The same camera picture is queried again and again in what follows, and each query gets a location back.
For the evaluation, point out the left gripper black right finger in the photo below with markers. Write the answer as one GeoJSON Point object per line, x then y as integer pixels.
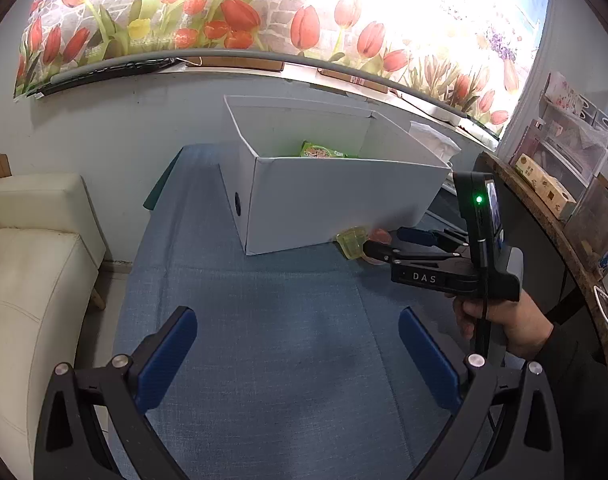
{"type": "Point", "coordinates": [436, 356]}

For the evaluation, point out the white cardboard box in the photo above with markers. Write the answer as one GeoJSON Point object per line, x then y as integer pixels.
{"type": "Point", "coordinates": [281, 201]}

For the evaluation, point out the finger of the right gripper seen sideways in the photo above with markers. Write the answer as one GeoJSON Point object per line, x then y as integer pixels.
{"type": "Point", "coordinates": [391, 255]}
{"type": "Point", "coordinates": [445, 239]}

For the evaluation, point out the tulip window poster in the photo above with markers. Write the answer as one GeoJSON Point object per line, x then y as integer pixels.
{"type": "Point", "coordinates": [472, 55]}

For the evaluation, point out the large green seaweed snack bag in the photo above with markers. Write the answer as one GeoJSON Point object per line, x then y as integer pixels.
{"type": "Point", "coordinates": [313, 150]}

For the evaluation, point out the black sleeved right forearm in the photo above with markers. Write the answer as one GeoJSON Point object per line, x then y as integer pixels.
{"type": "Point", "coordinates": [579, 386]}

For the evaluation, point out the clear storage drawers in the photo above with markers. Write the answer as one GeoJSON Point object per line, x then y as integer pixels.
{"type": "Point", "coordinates": [569, 137]}

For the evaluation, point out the red jelly cup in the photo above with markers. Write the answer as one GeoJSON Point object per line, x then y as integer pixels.
{"type": "Point", "coordinates": [379, 236]}

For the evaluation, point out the cream leather sofa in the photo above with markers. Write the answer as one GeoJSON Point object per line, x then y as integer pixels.
{"type": "Point", "coordinates": [50, 253]}

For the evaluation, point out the right hand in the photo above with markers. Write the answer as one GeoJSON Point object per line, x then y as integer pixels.
{"type": "Point", "coordinates": [526, 328]}

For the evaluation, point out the cream patterned box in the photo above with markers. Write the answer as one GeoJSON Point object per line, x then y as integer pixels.
{"type": "Point", "coordinates": [549, 189]}

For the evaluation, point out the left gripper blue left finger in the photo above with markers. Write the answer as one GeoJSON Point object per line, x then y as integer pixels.
{"type": "Point", "coordinates": [159, 356]}

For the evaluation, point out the wooden side shelf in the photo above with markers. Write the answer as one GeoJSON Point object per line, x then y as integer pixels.
{"type": "Point", "coordinates": [553, 273]}

